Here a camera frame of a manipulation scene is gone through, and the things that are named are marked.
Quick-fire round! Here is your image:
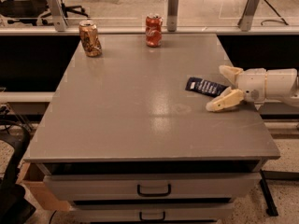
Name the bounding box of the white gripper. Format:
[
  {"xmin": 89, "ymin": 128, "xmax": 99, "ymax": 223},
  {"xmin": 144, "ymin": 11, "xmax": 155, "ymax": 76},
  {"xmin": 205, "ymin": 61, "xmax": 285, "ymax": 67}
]
[{"xmin": 206, "ymin": 65, "xmax": 266, "ymax": 112}]

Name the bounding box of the blue rxbar blueberry wrapper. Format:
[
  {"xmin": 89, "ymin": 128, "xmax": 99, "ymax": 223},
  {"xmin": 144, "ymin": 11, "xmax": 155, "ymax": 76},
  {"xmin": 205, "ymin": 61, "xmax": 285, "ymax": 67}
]
[{"xmin": 185, "ymin": 77, "xmax": 227, "ymax": 97}]

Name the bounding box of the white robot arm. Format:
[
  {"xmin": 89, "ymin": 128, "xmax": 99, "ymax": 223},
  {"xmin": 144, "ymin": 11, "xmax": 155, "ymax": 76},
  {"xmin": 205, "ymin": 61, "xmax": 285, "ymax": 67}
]
[{"xmin": 206, "ymin": 65, "xmax": 299, "ymax": 112}]

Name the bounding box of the red coca-cola can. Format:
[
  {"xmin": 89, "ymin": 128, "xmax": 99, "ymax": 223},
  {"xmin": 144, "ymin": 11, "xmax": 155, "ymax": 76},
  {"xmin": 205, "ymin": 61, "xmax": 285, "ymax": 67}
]
[{"xmin": 146, "ymin": 14, "xmax": 163, "ymax": 48}]

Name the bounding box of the orange crushed soda can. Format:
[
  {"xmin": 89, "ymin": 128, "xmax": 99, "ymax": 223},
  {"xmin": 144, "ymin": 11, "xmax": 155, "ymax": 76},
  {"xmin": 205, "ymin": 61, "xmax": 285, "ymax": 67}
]
[{"xmin": 78, "ymin": 20, "xmax": 102, "ymax": 57}]

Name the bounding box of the upper grey drawer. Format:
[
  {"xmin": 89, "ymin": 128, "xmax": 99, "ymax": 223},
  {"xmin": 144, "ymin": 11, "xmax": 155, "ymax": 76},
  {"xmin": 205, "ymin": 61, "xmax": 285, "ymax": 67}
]
[{"xmin": 44, "ymin": 173, "xmax": 261, "ymax": 202}]

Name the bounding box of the grey drawer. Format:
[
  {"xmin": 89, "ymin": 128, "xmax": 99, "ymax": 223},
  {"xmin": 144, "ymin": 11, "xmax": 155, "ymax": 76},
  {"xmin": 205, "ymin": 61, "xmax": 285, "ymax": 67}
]
[
  {"xmin": 44, "ymin": 173, "xmax": 261, "ymax": 202},
  {"xmin": 72, "ymin": 203, "xmax": 234, "ymax": 223}
]

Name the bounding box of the lower grey drawer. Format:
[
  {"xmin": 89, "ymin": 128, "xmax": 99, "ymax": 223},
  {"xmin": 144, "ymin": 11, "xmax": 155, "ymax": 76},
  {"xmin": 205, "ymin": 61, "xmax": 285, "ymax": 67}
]
[{"xmin": 72, "ymin": 203, "xmax": 234, "ymax": 223}]

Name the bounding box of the black metal stand leg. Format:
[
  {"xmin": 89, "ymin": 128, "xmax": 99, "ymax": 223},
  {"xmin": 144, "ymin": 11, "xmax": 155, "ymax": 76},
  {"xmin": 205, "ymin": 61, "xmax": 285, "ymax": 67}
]
[{"xmin": 260, "ymin": 170, "xmax": 299, "ymax": 217}]

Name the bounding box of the black office chair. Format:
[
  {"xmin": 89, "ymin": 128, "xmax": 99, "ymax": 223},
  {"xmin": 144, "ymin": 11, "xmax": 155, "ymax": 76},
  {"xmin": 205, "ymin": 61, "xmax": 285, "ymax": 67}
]
[{"xmin": 0, "ymin": 0, "xmax": 88, "ymax": 26}]

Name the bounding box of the black chair at left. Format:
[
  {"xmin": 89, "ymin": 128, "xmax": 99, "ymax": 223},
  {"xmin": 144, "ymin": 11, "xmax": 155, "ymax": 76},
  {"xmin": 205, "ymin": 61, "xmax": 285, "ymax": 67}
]
[{"xmin": 0, "ymin": 120, "xmax": 36, "ymax": 224}]

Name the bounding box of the right metal bracket post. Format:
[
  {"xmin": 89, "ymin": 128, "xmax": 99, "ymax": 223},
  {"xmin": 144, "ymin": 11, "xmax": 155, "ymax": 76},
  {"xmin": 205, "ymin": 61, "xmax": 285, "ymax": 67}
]
[{"xmin": 237, "ymin": 0, "xmax": 260, "ymax": 32}]

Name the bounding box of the metal bracket post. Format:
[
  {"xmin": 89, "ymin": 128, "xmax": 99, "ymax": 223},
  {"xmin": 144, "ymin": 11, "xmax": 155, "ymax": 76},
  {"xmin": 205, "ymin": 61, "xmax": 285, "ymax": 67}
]
[
  {"xmin": 47, "ymin": 0, "xmax": 67, "ymax": 32},
  {"xmin": 166, "ymin": 0, "xmax": 178, "ymax": 32},
  {"xmin": 237, "ymin": 0, "xmax": 260, "ymax": 32}
]

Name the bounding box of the black cable on floor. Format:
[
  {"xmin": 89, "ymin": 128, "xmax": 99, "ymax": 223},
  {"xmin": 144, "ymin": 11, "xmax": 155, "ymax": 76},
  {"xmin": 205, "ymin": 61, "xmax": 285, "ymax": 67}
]
[{"xmin": 260, "ymin": 0, "xmax": 290, "ymax": 27}]

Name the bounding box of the middle metal bracket post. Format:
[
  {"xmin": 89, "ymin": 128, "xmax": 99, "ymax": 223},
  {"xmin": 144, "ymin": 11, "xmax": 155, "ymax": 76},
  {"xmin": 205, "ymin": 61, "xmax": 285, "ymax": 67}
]
[{"xmin": 166, "ymin": 0, "xmax": 178, "ymax": 32}]

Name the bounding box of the black upper drawer handle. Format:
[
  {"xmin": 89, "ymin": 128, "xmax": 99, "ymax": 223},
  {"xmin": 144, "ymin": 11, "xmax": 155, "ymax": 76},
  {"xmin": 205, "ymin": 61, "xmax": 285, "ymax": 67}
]
[{"xmin": 136, "ymin": 184, "xmax": 172, "ymax": 198}]

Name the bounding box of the black drawer handle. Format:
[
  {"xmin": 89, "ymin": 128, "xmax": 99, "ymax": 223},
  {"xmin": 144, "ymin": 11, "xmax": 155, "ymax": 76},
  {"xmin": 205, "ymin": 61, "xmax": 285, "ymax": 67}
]
[
  {"xmin": 136, "ymin": 184, "xmax": 172, "ymax": 198},
  {"xmin": 138, "ymin": 211, "xmax": 166, "ymax": 222}
]

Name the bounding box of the black lower drawer handle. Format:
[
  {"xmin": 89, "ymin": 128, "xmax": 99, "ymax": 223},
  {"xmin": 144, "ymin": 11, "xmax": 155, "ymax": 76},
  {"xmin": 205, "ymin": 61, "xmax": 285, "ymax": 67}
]
[{"xmin": 138, "ymin": 211, "xmax": 166, "ymax": 222}]

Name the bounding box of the left metal bracket post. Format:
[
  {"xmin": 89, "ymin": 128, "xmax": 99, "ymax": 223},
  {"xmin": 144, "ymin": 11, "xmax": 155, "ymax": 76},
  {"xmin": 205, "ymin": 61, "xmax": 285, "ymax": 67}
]
[{"xmin": 47, "ymin": 0, "xmax": 67, "ymax": 32}]

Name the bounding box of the white horizontal rail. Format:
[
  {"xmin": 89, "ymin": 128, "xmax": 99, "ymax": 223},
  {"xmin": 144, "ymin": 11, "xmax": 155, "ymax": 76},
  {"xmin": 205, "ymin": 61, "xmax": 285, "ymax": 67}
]
[{"xmin": 0, "ymin": 92, "xmax": 54, "ymax": 103}]

